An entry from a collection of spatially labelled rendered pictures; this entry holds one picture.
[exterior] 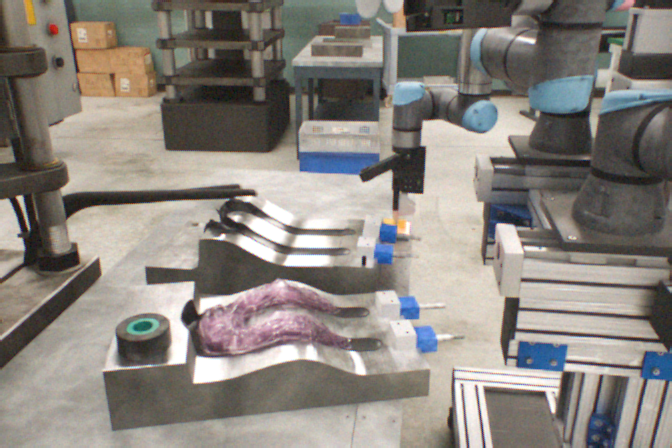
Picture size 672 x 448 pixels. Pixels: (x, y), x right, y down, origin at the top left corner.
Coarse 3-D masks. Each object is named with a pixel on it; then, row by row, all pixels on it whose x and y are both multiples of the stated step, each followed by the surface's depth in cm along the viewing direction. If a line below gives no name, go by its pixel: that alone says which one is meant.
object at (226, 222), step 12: (228, 204) 144; (240, 204) 141; (252, 204) 145; (228, 216) 134; (264, 216) 144; (204, 228) 141; (216, 228) 132; (228, 228) 131; (240, 228) 135; (288, 228) 144; (264, 240) 134; (288, 252) 134; (300, 252) 134; (312, 252) 134; (324, 252) 133; (336, 252) 133; (348, 252) 132
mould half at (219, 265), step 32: (192, 224) 153; (256, 224) 138; (288, 224) 146; (320, 224) 147; (352, 224) 146; (160, 256) 136; (192, 256) 136; (224, 256) 128; (256, 256) 127; (288, 256) 131; (320, 256) 130; (352, 256) 130; (224, 288) 131; (320, 288) 128; (352, 288) 127
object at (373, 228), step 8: (368, 216) 141; (376, 216) 142; (368, 224) 138; (376, 224) 138; (384, 224) 141; (368, 232) 138; (376, 232) 138; (384, 232) 138; (392, 232) 138; (384, 240) 139; (392, 240) 139
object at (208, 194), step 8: (152, 192) 161; (160, 192) 162; (168, 192) 164; (176, 192) 166; (184, 192) 168; (192, 192) 170; (200, 192) 172; (208, 192) 174; (216, 192) 176; (224, 192) 178; (232, 192) 180; (240, 192) 183; (248, 192) 185; (256, 192) 187; (152, 200) 161; (160, 200) 163; (168, 200) 165; (176, 200) 167
